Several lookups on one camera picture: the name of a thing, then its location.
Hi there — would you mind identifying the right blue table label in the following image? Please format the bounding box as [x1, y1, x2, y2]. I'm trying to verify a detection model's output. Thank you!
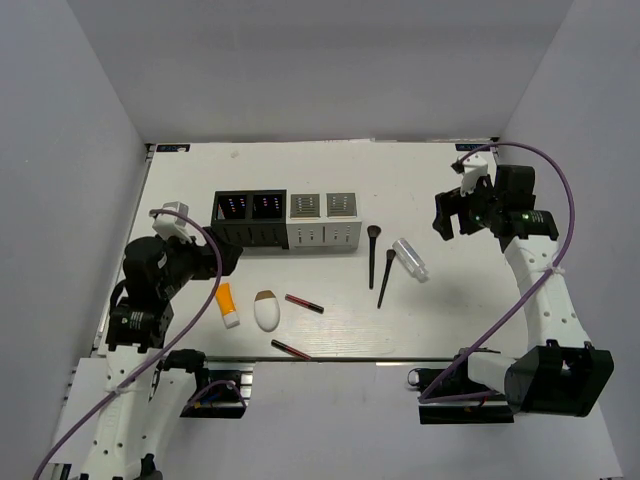
[454, 143, 490, 152]

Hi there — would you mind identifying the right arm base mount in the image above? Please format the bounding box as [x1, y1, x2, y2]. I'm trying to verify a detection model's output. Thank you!
[419, 368, 514, 425]

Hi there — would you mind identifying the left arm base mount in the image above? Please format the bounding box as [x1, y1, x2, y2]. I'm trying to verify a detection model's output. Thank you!
[181, 361, 255, 419]

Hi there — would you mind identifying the white slotted organizer box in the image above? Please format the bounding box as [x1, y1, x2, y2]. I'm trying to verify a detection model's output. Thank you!
[286, 192, 362, 250]

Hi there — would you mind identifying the clear plastic bottle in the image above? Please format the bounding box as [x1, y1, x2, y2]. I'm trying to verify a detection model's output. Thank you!
[392, 238, 428, 283]

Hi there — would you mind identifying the black slotted organizer box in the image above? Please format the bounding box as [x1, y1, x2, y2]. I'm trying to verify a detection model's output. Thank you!
[210, 189, 289, 249]

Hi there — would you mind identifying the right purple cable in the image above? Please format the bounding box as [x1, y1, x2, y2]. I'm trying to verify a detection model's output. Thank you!
[418, 141, 575, 404]

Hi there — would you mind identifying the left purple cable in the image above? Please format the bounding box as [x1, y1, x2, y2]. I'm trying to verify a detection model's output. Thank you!
[32, 208, 224, 480]

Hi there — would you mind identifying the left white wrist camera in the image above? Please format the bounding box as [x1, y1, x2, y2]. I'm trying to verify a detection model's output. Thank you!
[152, 201, 192, 243]

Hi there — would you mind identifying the black makeup brush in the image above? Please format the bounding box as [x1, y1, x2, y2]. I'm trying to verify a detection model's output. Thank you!
[367, 224, 381, 290]
[377, 248, 396, 309]

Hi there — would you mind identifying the orange cream tube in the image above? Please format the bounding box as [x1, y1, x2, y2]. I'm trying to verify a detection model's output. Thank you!
[215, 283, 240, 329]

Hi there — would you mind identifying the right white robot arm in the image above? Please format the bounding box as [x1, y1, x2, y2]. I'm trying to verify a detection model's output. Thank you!
[433, 160, 614, 417]

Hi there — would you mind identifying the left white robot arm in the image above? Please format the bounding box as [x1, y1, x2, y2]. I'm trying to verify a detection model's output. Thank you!
[79, 227, 243, 479]

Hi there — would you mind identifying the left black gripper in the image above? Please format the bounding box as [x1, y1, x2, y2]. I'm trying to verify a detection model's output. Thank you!
[158, 225, 243, 297]

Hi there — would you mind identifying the red lip gloss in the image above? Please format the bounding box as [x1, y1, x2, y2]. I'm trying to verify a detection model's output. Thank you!
[285, 294, 324, 314]
[271, 339, 312, 361]

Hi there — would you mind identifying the purple cable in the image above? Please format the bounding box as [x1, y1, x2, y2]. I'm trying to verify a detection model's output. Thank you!
[32, 208, 224, 480]
[418, 141, 575, 404]

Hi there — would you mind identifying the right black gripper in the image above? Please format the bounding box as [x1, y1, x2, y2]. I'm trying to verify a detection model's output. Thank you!
[432, 174, 502, 241]

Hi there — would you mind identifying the blue table label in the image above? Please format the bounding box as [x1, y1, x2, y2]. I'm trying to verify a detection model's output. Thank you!
[156, 144, 190, 153]
[454, 143, 490, 152]

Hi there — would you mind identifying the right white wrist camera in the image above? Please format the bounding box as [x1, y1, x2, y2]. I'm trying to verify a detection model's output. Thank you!
[451, 154, 488, 196]

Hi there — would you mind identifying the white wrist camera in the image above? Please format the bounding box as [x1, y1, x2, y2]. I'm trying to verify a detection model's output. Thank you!
[451, 154, 488, 196]
[152, 201, 192, 243]

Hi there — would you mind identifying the left blue table label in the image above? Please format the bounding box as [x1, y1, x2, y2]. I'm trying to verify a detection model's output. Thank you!
[156, 144, 190, 153]

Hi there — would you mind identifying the white oval bottle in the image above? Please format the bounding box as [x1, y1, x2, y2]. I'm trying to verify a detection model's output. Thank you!
[254, 290, 280, 332]

